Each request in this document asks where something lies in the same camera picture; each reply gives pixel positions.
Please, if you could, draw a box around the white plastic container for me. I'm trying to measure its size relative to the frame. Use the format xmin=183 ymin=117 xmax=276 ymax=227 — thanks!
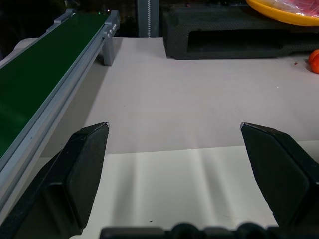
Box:
xmin=72 ymin=140 xmax=319 ymax=239

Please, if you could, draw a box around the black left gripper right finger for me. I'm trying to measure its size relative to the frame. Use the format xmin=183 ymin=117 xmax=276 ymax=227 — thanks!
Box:
xmin=239 ymin=122 xmax=319 ymax=228

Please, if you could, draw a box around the green conveyor belt grey frame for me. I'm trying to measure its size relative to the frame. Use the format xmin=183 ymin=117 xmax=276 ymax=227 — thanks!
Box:
xmin=0 ymin=8 xmax=120 ymax=215

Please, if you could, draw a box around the black foam block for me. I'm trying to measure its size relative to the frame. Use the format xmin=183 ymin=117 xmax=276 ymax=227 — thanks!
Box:
xmin=161 ymin=5 xmax=319 ymax=60

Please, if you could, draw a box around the grey post with white spring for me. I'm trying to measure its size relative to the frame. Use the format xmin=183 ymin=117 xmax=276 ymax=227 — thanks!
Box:
xmin=137 ymin=0 xmax=160 ymax=38

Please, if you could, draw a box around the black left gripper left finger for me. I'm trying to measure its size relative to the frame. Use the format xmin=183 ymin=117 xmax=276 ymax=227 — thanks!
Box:
xmin=0 ymin=121 xmax=111 ymax=239

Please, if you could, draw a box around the yellow plastic plate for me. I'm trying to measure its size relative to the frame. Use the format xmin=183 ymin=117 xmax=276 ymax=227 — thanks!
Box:
xmin=245 ymin=0 xmax=319 ymax=27

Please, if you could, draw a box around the orange round fruit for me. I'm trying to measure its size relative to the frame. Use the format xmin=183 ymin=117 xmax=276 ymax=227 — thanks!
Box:
xmin=308 ymin=49 xmax=319 ymax=74

